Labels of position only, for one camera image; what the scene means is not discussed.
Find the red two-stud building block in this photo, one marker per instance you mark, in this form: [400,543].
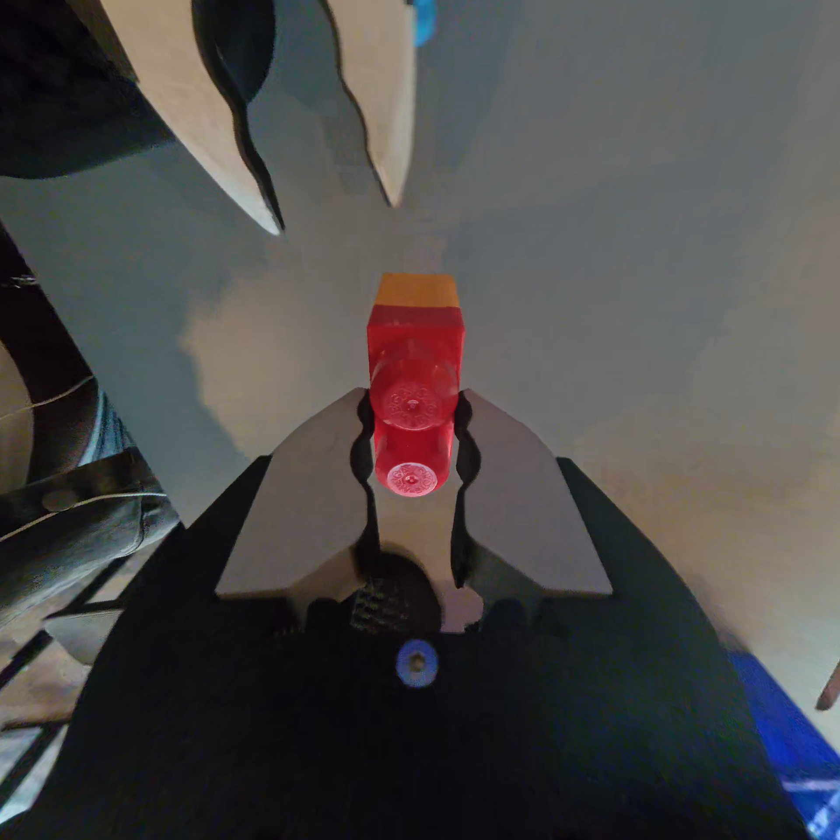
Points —
[416,394]

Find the orange building block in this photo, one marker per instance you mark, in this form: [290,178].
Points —
[418,289]

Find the person's leg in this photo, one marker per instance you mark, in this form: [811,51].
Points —
[79,525]

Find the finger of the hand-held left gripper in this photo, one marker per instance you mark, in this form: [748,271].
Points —
[381,79]
[184,92]

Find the blue plastic bin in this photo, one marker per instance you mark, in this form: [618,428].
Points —
[788,748]

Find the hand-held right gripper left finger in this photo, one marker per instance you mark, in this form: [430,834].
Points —
[295,525]

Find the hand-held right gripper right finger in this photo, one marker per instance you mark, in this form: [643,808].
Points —
[538,525]

